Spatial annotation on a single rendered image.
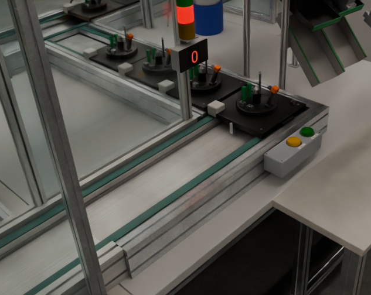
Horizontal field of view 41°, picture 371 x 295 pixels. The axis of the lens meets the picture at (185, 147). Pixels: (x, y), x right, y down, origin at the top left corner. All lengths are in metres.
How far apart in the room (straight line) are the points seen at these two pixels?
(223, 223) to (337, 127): 0.63
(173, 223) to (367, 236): 0.52
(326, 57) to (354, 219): 0.68
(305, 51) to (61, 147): 1.14
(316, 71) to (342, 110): 0.20
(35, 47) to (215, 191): 0.73
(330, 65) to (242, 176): 0.62
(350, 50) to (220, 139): 0.65
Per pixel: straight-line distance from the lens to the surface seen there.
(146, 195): 1.46
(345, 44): 2.02
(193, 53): 1.55
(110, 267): 1.26
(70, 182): 0.98
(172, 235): 1.35
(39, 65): 0.86
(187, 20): 1.51
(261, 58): 2.33
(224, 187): 1.43
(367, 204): 1.54
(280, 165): 1.50
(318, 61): 1.89
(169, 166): 1.56
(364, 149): 1.76
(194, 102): 1.78
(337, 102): 2.00
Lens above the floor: 1.85
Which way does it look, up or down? 35 degrees down
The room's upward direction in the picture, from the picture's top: 5 degrees counter-clockwise
